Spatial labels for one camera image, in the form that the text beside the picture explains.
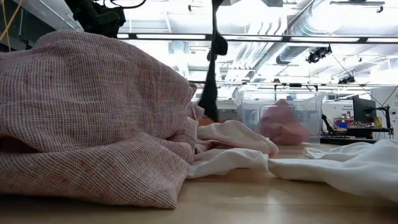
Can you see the pink checked cloth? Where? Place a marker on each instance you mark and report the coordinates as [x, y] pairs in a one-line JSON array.
[[93, 109]]

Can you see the black sock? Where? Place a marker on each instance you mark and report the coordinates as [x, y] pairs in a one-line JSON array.
[[211, 93]]

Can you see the peach cloth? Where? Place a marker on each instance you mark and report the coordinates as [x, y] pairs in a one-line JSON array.
[[236, 133]]

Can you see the plain pink cloth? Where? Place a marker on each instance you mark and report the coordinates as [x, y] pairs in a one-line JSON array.
[[280, 124]]

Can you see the background black robot arm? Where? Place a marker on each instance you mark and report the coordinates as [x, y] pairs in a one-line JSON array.
[[326, 124]]

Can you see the black ceiling spotlight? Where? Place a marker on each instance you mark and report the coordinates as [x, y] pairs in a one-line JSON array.
[[346, 80], [317, 55]]

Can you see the clear plastic bin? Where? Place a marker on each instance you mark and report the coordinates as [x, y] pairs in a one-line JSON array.
[[314, 118]]

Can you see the black computer monitor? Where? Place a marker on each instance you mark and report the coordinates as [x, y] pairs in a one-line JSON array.
[[363, 109]]

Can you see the black background desk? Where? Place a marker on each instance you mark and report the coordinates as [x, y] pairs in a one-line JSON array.
[[357, 132]]

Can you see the thin black frame bar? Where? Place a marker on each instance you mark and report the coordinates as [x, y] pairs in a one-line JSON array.
[[295, 85]]

